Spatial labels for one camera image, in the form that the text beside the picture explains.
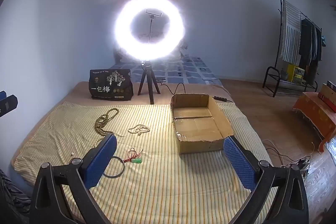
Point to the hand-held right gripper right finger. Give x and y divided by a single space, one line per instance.
240 161

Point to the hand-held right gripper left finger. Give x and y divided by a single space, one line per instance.
101 161

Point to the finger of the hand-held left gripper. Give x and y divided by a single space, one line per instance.
9 104
2 95

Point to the thin black bangle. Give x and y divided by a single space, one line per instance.
122 167

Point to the cardboard box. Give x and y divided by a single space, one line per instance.
199 128

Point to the yellow striped sheet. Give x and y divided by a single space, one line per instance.
157 187

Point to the black printed snack bag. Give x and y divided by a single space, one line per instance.
111 87

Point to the orange cloth covered table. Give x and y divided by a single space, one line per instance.
315 111

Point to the black clothes rack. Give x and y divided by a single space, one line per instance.
270 74

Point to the dark patterned cloth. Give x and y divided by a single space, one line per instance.
13 197

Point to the black tripod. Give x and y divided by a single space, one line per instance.
148 79

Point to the yellow box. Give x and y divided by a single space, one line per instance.
295 72

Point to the blue checked blanket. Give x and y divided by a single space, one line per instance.
183 71

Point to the red box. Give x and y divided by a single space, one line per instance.
326 99

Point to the dark hanging clothes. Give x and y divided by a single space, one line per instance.
309 43

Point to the striped hanging towel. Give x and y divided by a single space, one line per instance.
290 32

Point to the black phone holder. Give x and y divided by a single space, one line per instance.
154 13

